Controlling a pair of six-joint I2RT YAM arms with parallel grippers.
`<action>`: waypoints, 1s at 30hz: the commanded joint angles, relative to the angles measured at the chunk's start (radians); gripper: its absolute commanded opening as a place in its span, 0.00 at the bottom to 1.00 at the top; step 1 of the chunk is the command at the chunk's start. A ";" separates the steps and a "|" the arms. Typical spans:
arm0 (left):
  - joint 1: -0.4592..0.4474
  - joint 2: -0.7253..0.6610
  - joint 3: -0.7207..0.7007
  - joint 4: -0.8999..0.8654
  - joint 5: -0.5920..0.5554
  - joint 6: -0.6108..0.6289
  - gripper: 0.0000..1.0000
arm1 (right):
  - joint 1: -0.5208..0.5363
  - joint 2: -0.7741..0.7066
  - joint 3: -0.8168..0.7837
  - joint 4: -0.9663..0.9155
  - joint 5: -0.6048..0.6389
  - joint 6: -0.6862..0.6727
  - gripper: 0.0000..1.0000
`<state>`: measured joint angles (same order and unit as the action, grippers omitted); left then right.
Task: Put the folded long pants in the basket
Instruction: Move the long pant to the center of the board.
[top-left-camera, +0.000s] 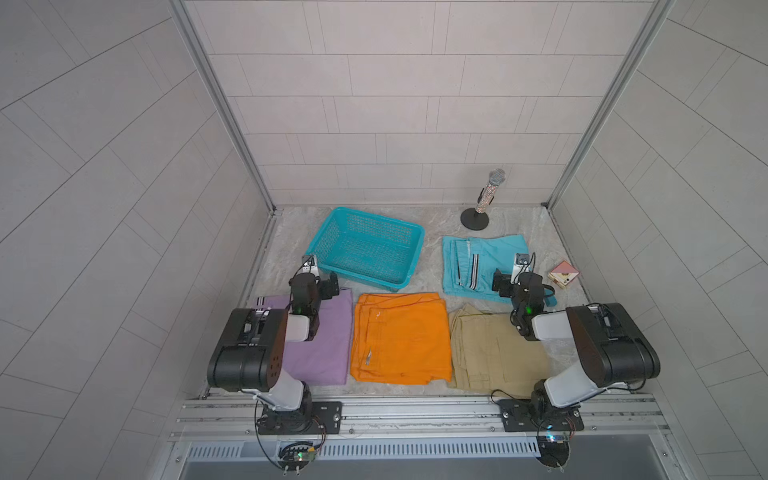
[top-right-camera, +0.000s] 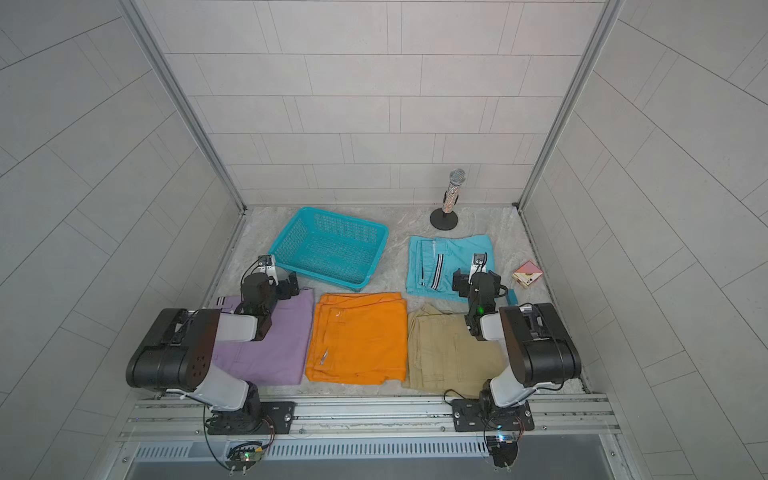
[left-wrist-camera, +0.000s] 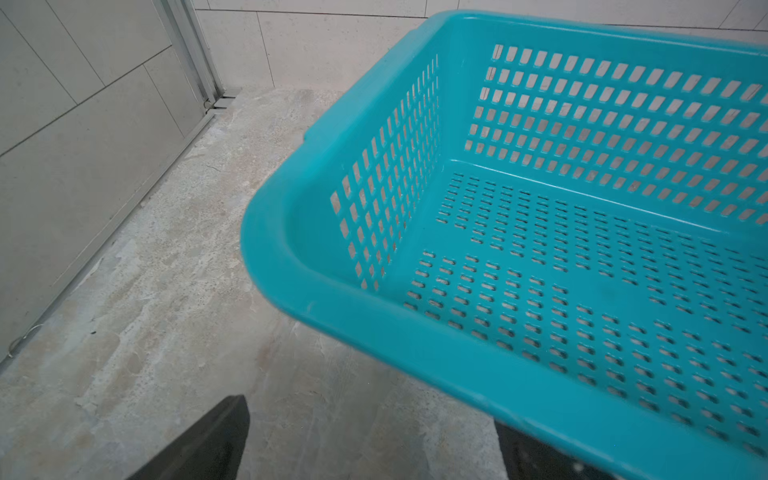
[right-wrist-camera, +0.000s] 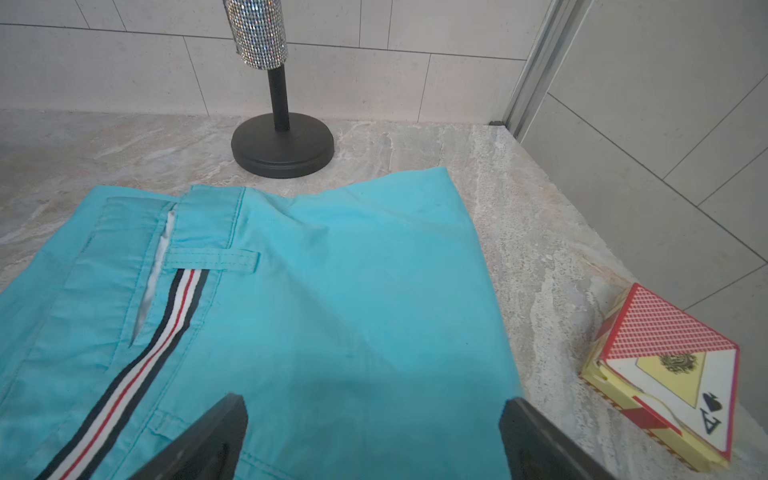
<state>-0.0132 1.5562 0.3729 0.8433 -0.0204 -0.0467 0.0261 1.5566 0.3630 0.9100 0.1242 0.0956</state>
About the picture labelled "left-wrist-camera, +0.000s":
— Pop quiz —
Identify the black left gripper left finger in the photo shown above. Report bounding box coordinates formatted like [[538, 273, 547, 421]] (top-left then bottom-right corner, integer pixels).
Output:
[[130, 395, 250, 480]]

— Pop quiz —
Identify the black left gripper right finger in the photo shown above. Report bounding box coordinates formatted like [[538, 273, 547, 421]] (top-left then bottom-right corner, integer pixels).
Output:
[[494, 420, 615, 480]]

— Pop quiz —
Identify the teal plastic laundry basket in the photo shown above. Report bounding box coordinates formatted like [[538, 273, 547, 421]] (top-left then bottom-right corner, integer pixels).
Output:
[[241, 10, 767, 479]]

